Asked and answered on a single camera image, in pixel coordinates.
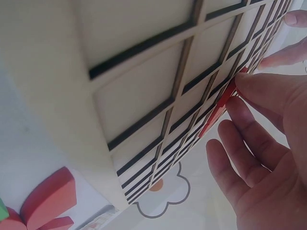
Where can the person's left hand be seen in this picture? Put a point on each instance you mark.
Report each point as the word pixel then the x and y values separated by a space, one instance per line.
pixel 291 55

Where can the person's right hand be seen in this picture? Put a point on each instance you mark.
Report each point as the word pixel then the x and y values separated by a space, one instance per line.
pixel 268 172

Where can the person's left fingers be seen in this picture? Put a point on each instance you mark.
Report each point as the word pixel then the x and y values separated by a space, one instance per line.
pixel 287 56

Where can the person's right thumb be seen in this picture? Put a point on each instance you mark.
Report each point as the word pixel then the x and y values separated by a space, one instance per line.
pixel 266 88

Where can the red block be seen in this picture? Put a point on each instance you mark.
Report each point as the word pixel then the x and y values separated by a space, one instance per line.
pixel 231 92
pixel 212 121

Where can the cream wooden grid board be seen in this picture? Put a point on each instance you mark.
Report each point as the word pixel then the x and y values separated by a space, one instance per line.
pixel 144 79

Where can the white printed card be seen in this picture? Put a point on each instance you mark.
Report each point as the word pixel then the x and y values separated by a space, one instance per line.
pixel 100 216

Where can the red curved wooden piece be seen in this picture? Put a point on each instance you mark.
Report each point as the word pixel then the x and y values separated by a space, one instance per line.
pixel 51 194
pixel 10 219

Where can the red pointed wooden piece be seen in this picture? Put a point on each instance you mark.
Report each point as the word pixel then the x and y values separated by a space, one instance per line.
pixel 51 222

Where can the green wooden piece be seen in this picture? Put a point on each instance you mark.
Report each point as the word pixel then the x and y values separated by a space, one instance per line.
pixel 3 209

